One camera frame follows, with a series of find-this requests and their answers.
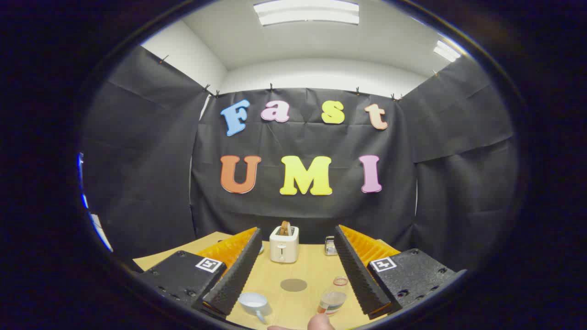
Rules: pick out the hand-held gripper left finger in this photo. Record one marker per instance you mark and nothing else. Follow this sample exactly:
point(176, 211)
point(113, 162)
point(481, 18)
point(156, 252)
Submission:
point(238, 275)

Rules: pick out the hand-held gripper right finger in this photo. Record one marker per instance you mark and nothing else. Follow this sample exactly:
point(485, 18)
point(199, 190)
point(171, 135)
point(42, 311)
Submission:
point(360, 275)

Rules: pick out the clear plastic juice bottle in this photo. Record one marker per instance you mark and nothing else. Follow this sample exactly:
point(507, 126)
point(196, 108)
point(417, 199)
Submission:
point(332, 300)

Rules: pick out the cream toaster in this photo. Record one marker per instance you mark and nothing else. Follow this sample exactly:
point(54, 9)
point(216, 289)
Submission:
point(284, 250)

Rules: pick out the toasted bread slice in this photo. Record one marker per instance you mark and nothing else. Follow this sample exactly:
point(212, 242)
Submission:
point(285, 228)

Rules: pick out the wooden table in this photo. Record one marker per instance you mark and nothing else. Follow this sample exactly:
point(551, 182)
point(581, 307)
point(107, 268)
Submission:
point(300, 307)

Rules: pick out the ceiling light panel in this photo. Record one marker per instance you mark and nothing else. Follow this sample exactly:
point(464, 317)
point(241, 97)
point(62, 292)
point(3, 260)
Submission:
point(306, 11)
point(446, 50)

